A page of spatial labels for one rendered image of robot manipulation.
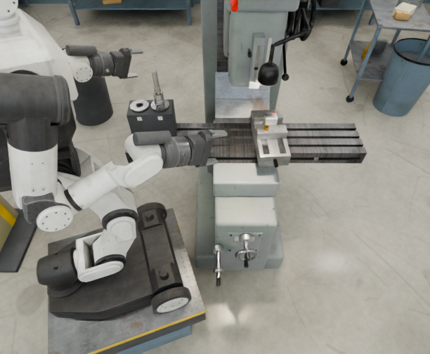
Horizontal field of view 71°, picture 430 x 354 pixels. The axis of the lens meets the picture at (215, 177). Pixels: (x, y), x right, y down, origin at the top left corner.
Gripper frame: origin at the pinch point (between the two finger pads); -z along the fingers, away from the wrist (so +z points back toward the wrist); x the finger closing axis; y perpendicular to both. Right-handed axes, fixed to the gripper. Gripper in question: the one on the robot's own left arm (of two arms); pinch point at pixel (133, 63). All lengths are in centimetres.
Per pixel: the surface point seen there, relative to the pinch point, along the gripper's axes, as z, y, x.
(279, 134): -56, -48, -10
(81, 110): -53, 134, -132
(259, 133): -48, -42, -12
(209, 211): -67, -32, -100
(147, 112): -12.1, -2.2, -24.7
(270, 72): -19, -48, 25
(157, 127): -16.8, -7.1, -30.9
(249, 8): -18, -29, 37
